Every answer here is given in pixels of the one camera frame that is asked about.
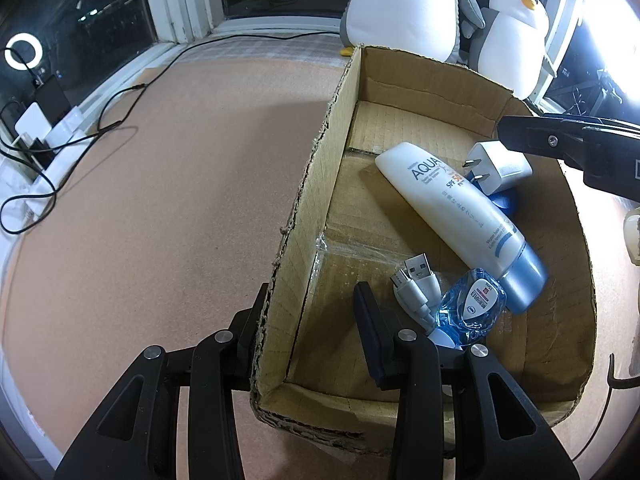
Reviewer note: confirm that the person's right hand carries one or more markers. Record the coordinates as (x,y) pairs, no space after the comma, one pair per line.
(634,235)

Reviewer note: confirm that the white power strip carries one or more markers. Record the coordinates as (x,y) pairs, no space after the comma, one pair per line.
(70,130)

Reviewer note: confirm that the white blue sunscreen tube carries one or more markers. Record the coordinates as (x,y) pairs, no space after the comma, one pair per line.
(450,200)

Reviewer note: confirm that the white charger plug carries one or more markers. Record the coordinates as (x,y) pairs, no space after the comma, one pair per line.
(500,165)

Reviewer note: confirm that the blue hand sanitizer bottle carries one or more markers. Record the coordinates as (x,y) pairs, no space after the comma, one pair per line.
(470,305)

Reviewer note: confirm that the black tripod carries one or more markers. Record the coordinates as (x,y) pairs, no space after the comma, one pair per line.
(606,83)

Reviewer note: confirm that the large penguin plush toy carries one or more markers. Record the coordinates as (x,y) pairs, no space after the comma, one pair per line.
(405,10)

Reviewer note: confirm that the cardboard box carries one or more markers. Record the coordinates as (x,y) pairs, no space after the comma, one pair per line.
(310,200)

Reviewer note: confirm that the small penguin plush toy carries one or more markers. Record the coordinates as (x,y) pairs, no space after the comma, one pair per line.
(510,45)

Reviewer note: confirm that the black power adapter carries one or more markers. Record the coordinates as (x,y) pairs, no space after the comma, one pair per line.
(50,100)

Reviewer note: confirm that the white window frame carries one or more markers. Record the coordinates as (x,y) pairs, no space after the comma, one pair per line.
(170,0)

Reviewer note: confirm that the white power adapter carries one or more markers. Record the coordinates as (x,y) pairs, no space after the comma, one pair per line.
(32,120)

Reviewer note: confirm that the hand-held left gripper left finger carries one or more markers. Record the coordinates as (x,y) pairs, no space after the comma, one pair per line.
(245,340)

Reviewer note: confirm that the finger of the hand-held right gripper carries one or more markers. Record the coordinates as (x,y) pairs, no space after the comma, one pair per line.
(535,135)
(575,118)

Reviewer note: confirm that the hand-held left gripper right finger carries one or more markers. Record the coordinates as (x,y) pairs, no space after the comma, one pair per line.
(372,335)

